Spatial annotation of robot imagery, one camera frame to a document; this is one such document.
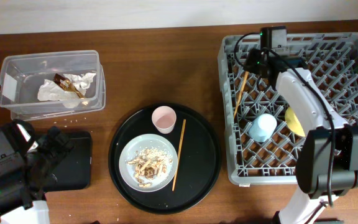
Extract wooden chopstick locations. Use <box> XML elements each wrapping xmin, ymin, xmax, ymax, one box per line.
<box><xmin>172</xmin><ymin>119</ymin><xmax>186</xmax><ymax>192</ymax></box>
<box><xmin>233</xmin><ymin>71</ymin><xmax>249</xmax><ymax>119</ymax></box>

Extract small blue cup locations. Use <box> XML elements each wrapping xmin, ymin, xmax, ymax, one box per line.
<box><xmin>248</xmin><ymin>113</ymin><xmax>277</xmax><ymax>142</ymax></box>

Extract yellow bowl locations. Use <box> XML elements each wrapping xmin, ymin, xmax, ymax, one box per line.
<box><xmin>285</xmin><ymin>107</ymin><xmax>305</xmax><ymax>137</ymax></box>

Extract white napkin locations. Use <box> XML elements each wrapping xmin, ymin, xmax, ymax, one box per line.
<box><xmin>37</xmin><ymin>72</ymin><xmax>96</xmax><ymax>109</ymax></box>

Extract gold snack wrapper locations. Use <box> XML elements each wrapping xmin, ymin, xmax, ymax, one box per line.
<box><xmin>53</xmin><ymin>73</ymin><xmax>91</xmax><ymax>99</ymax></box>

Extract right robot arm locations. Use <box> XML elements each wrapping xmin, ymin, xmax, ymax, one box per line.
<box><xmin>244</xmin><ymin>48</ymin><xmax>358</xmax><ymax>223</ymax></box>

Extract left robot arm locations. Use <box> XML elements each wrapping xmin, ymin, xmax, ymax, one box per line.
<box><xmin>0</xmin><ymin>127</ymin><xmax>73</xmax><ymax>222</ymax></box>

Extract grey dishwasher rack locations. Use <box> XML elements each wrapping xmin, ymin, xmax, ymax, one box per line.
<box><xmin>218</xmin><ymin>32</ymin><xmax>358</xmax><ymax>187</ymax></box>

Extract clear plastic waste bin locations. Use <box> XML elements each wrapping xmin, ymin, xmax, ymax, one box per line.
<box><xmin>0</xmin><ymin>50</ymin><xmax>106</xmax><ymax>121</ymax></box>

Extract black rectangular tray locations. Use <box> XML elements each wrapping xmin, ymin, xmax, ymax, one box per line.
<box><xmin>44</xmin><ymin>131</ymin><xmax>93</xmax><ymax>192</ymax></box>

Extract grey plate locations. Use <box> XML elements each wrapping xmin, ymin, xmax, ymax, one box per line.
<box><xmin>119</xmin><ymin>134</ymin><xmax>178</xmax><ymax>193</ymax></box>

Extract pink cup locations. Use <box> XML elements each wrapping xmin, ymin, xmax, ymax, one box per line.
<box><xmin>152</xmin><ymin>106</ymin><xmax>177</xmax><ymax>134</ymax></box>

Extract food scraps on plate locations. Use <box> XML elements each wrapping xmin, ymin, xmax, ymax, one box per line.
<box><xmin>126</xmin><ymin>147</ymin><xmax>173</xmax><ymax>188</ymax></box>

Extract round black serving tray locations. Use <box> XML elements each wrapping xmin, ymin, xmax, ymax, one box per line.
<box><xmin>108</xmin><ymin>103</ymin><xmax>221</xmax><ymax>214</ymax></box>

